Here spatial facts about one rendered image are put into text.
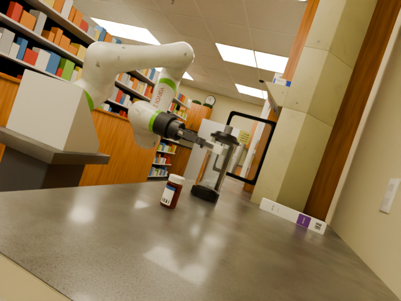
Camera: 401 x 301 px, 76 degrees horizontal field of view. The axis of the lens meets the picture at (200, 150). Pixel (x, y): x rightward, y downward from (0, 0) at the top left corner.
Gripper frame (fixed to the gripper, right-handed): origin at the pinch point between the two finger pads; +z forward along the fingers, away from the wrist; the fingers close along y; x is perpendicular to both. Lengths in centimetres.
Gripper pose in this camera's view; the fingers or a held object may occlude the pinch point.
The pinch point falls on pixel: (219, 149)
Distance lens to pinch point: 91.4
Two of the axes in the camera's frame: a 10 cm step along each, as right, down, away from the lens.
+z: 8.7, 4.0, -3.0
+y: 2.9, 0.8, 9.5
